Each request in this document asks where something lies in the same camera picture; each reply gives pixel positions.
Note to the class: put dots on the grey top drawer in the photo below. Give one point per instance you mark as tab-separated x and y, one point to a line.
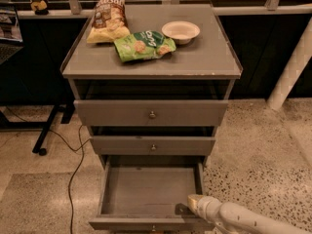
153	113

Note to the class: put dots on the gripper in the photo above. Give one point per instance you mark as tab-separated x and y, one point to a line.
205	208

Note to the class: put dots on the brown yellow chip bag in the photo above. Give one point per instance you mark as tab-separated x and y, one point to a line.
109	22

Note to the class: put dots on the grey drawer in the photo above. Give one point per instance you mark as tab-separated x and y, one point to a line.
153	113
153	145
149	194

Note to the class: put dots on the laptop on left desk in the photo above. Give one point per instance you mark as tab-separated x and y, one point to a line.
10	36

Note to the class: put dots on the grey middle drawer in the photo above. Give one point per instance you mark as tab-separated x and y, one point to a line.
153	145

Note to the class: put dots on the white diagonal pillar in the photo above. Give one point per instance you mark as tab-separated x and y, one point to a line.
300	56

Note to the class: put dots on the yellow black small object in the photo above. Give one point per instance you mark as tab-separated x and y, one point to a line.
39	7

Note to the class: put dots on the black desk leg frame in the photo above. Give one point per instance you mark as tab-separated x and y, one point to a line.
42	126

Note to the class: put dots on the grey bottom drawer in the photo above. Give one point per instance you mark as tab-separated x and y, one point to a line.
149	194

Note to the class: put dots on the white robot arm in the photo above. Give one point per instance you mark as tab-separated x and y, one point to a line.
231	218

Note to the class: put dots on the grey drawer cabinet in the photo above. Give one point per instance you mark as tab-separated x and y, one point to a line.
204	69

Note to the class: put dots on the white paper bowl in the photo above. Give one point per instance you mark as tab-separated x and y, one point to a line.
182	32

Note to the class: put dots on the green snack bag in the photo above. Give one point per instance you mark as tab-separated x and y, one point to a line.
147	44

